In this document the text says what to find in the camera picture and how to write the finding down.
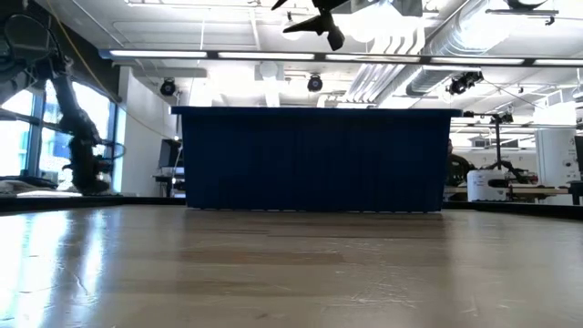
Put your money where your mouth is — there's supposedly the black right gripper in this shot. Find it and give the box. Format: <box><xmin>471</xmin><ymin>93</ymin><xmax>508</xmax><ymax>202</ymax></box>
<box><xmin>271</xmin><ymin>0</ymin><xmax>353</xmax><ymax>52</ymax></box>

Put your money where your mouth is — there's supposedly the linear ceiling light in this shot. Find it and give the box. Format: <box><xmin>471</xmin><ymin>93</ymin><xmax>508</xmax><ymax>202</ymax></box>
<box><xmin>97</xmin><ymin>47</ymin><xmax>583</xmax><ymax>68</ymax></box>

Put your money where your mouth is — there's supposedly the black curved bar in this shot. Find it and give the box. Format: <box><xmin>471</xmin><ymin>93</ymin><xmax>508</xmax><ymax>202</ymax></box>
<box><xmin>0</xmin><ymin>179</ymin><xmax>60</xmax><ymax>196</ymax></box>

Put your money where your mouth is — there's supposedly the black background rig frame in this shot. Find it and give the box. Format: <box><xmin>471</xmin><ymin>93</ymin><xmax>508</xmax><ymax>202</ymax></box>
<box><xmin>462</xmin><ymin>110</ymin><xmax>515</xmax><ymax>183</ymax></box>

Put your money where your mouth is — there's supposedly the dark monitor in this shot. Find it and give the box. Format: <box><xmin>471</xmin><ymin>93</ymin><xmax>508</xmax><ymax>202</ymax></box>
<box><xmin>157</xmin><ymin>138</ymin><xmax>186</xmax><ymax>170</ymax></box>

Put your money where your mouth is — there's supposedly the dark overhead box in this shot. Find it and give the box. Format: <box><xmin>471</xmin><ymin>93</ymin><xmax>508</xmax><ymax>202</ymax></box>
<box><xmin>350</xmin><ymin>0</ymin><xmax>424</xmax><ymax>18</ymax></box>

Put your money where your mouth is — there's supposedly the person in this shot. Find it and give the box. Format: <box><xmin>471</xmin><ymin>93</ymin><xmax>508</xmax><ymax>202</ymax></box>
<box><xmin>445</xmin><ymin>138</ymin><xmax>476</xmax><ymax>188</ymax></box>

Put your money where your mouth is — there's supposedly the white cabinet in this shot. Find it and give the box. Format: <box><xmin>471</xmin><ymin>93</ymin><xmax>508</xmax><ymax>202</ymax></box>
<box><xmin>534</xmin><ymin>128</ymin><xmax>583</xmax><ymax>189</ymax></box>

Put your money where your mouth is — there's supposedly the white plastic container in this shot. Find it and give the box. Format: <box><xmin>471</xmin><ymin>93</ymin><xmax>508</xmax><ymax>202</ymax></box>
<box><xmin>466</xmin><ymin>169</ymin><xmax>509</xmax><ymax>202</ymax></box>

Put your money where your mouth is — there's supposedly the blue plastic bin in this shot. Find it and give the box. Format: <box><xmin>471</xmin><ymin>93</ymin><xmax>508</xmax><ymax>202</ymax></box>
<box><xmin>170</xmin><ymin>105</ymin><xmax>464</xmax><ymax>214</ymax></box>

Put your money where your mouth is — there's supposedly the large window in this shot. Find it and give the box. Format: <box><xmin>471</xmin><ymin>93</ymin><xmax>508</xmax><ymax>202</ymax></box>
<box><xmin>0</xmin><ymin>67</ymin><xmax>120</xmax><ymax>195</ymax></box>

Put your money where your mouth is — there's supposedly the background wooden table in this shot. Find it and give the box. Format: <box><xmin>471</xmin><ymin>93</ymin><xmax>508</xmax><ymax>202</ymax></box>
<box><xmin>444</xmin><ymin>185</ymin><xmax>583</xmax><ymax>204</ymax></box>

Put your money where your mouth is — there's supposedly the yellow hanging cable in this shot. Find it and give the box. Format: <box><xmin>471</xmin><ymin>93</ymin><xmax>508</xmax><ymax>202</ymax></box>
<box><xmin>45</xmin><ymin>0</ymin><xmax>172</xmax><ymax>140</ymax></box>

